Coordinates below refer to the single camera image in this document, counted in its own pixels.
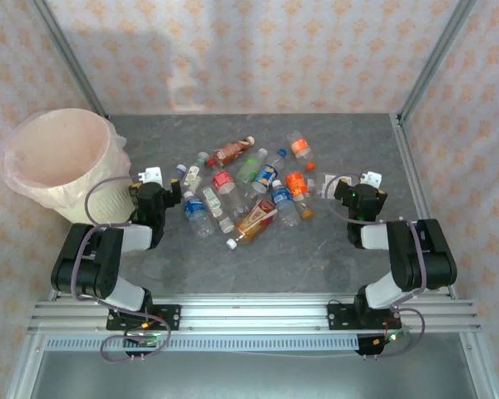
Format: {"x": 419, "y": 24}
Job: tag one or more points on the clear plastic bottle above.
{"x": 328, "y": 185}

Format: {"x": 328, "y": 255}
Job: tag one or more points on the blue bottle cap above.
{"x": 181, "y": 168}

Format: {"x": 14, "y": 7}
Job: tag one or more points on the blue label water bottle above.
{"x": 195, "y": 212}
{"x": 283, "y": 201}

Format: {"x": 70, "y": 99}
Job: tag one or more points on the orange bottle cap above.
{"x": 311, "y": 167}

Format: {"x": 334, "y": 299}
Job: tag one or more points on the red label clear bottle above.
{"x": 228, "y": 189}

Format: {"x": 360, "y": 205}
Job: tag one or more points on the blue yellow label bottle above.
{"x": 266, "y": 174}

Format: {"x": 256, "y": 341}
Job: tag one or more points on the amber bottle red yellow label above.
{"x": 255, "y": 222}

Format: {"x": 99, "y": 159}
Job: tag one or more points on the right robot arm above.
{"x": 420, "y": 257}

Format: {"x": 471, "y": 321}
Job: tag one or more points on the cream plastic waste bin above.
{"x": 104, "y": 203}

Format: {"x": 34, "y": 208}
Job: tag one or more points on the bin with pink liner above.
{"x": 58, "y": 141}

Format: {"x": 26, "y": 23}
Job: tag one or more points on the white label green cap bottle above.
{"x": 193, "y": 173}

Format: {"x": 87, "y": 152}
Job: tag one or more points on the orange-brown tea bottle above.
{"x": 233, "y": 150}

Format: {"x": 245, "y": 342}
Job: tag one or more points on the green label clear bottle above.
{"x": 250, "y": 167}

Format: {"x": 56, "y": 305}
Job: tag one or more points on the small green circuit board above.
{"x": 143, "y": 338}
{"x": 388, "y": 337}

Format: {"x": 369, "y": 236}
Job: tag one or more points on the grey metal panel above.
{"x": 253, "y": 376}

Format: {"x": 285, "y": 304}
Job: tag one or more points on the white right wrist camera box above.
{"x": 372, "y": 178}

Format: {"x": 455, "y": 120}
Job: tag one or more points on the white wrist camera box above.
{"x": 150, "y": 173}
{"x": 372, "y": 178}

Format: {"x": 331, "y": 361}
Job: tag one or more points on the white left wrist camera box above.
{"x": 150, "y": 173}

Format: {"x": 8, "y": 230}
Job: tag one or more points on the aluminium side rail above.
{"x": 418, "y": 187}

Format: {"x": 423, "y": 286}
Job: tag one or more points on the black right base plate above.
{"x": 339, "y": 316}

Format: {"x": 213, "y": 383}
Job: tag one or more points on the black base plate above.
{"x": 339, "y": 316}
{"x": 170, "y": 316}

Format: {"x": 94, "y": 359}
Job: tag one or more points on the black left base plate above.
{"x": 170, "y": 316}

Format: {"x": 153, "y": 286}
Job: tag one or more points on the aluminium front rail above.
{"x": 253, "y": 313}

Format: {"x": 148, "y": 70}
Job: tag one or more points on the aluminium frame post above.
{"x": 70, "y": 58}
{"x": 436, "y": 58}

